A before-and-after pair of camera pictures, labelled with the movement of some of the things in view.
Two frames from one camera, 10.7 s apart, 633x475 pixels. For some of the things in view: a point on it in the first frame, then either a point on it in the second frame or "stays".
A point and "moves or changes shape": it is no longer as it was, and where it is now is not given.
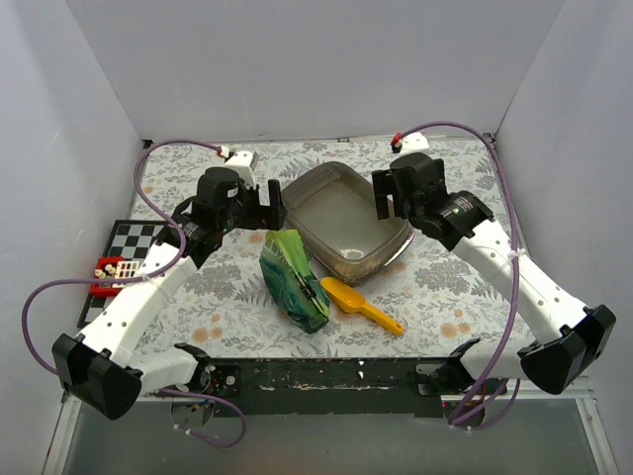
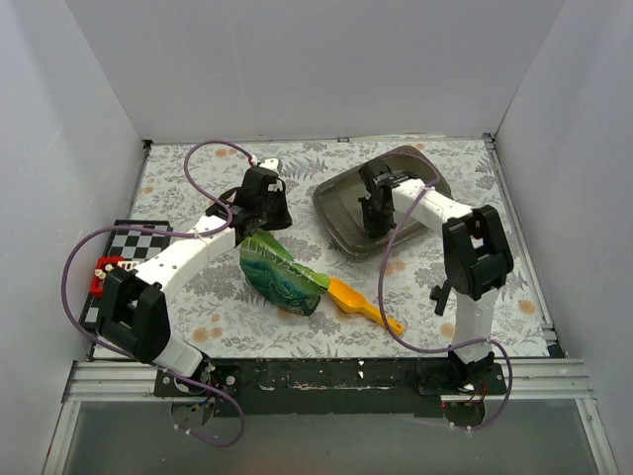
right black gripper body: (392, 185) to (372, 210)
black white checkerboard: (132, 239) stays
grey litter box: (333, 211) moves or changes shape
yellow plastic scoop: (350, 300) stays
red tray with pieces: (112, 267) stays
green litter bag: (293, 282) moves or changes shape
